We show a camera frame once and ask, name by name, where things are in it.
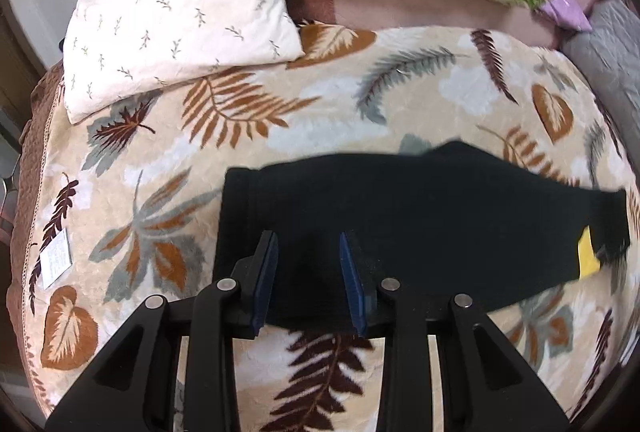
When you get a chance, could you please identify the black pants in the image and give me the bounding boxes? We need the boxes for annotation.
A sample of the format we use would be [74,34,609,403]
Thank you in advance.
[213,142,630,330]

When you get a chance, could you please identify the leaf pattern fleece blanket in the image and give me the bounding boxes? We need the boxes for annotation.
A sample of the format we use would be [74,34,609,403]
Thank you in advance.
[8,24,639,431]

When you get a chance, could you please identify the white leaf print quilt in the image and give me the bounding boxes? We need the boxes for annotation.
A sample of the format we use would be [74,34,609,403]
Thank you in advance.
[63,0,303,124]

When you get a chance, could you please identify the grey quilted blanket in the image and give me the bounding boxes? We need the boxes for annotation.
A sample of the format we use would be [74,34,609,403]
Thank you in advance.
[561,0,639,116]

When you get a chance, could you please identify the purple cloth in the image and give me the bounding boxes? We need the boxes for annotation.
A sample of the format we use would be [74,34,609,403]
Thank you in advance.
[537,0,592,32]

